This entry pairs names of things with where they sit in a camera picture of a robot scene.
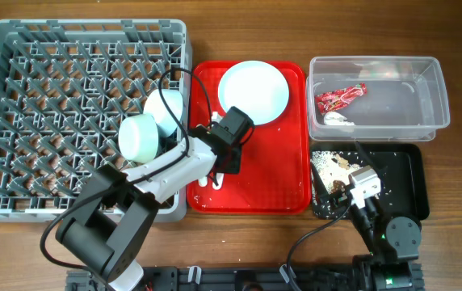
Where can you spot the white plastic fork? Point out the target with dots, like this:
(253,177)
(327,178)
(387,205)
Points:
(218,181)

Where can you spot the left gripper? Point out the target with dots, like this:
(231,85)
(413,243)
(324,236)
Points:
(234,167)

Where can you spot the grey dishwasher rack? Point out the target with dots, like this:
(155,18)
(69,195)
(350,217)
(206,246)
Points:
(65,88)

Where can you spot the food scraps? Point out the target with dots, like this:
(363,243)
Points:
(333,169)

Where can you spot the red snack wrapper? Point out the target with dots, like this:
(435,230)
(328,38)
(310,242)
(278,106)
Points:
(333,101)

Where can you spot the red plastic tray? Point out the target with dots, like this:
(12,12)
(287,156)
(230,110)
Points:
(274,177)

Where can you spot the white plastic spoon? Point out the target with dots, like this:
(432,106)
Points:
(203,182)

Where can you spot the mint green bowl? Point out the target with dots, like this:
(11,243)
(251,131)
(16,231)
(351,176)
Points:
(138,138)

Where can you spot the black plastic tray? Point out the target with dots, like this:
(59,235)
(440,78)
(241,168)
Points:
(404,184)

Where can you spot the white tissue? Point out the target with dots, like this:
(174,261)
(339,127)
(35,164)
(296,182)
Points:
(335,118)

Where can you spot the light blue bowl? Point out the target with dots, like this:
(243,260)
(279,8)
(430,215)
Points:
(166,109)

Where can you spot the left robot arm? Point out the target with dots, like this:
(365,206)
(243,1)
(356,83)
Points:
(107,225)

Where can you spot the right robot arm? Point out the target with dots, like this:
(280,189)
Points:
(392,239)

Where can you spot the clear plastic bin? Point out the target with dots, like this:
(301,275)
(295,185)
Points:
(406,98)

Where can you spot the light blue plate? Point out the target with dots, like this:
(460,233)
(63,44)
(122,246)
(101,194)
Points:
(256,88)

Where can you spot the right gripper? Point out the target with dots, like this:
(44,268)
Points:
(321,186)

